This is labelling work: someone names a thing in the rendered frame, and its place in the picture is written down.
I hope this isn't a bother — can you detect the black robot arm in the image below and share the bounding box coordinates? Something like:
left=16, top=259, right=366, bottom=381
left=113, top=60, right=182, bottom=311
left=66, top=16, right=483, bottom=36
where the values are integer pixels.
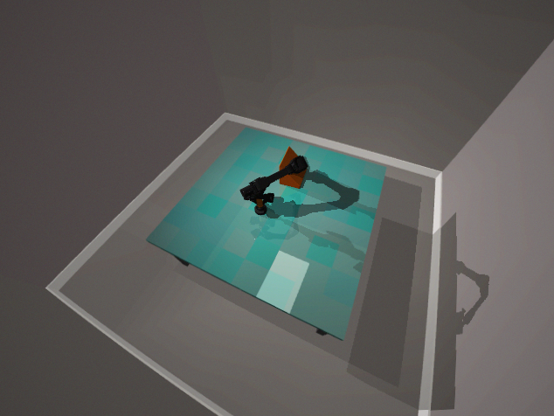
left=240, top=156, right=308, bottom=198

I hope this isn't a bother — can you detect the dark grey round pedestal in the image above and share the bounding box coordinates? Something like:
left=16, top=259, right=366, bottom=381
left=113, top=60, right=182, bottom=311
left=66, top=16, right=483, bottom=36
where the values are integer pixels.
left=254, top=205, right=267, bottom=215

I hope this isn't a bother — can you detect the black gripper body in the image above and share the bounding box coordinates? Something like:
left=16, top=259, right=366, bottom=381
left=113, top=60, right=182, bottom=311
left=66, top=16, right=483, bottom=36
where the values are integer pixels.
left=244, top=192, right=274, bottom=203

